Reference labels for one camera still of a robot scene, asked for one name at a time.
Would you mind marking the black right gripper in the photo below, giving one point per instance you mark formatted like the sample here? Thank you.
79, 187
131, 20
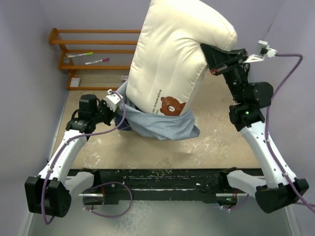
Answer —
228, 61

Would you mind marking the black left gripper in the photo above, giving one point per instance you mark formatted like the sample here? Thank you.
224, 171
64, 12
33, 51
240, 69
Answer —
111, 113

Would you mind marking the blue pillowcase with yellow drawings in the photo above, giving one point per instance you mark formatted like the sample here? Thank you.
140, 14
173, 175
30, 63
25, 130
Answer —
154, 126

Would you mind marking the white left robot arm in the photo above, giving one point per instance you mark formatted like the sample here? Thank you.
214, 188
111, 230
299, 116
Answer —
50, 192

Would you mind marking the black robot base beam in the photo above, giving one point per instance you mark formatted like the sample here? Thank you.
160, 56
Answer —
114, 185

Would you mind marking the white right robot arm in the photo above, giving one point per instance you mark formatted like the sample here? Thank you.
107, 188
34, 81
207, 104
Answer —
280, 186

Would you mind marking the small white box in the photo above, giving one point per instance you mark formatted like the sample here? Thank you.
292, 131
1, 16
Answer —
74, 82

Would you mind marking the pink capped marker pen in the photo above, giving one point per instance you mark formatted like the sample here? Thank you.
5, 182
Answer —
97, 61

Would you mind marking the green capped marker pen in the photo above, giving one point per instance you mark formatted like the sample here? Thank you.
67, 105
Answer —
79, 55

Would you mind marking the orange wooden shelf rack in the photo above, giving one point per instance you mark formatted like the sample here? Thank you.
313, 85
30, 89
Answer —
116, 44

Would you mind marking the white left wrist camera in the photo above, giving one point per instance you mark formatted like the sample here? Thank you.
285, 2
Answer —
112, 100

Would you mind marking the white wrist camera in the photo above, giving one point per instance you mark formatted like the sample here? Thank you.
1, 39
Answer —
112, 100
263, 50

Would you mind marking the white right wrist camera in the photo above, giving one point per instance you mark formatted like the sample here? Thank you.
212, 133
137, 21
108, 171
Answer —
263, 50

